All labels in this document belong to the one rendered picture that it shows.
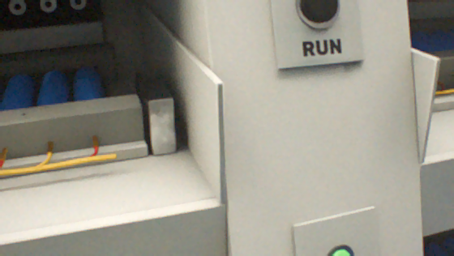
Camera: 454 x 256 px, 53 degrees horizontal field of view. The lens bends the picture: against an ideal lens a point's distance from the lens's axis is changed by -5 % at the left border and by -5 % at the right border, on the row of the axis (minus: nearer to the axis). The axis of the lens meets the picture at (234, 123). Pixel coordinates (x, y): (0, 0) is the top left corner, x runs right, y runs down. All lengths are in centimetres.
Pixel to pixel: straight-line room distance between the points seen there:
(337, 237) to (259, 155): 5
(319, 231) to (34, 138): 13
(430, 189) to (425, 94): 5
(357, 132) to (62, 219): 13
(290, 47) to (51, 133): 11
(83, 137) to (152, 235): 6
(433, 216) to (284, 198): 9
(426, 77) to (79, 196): 16
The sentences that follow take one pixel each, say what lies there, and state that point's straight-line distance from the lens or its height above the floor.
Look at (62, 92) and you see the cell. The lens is 27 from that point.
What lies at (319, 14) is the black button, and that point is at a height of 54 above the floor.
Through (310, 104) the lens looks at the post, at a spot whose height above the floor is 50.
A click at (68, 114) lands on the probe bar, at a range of 22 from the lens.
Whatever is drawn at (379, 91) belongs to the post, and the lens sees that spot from 21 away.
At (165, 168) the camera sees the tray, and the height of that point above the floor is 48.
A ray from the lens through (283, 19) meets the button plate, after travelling 19.
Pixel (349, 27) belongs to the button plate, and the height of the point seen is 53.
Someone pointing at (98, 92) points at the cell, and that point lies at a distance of 26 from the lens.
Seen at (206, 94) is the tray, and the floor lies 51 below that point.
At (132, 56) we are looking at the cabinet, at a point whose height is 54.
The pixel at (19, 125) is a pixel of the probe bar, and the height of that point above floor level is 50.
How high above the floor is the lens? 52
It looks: 6 degrees down
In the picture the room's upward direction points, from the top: 6 degrees counter-clockwise
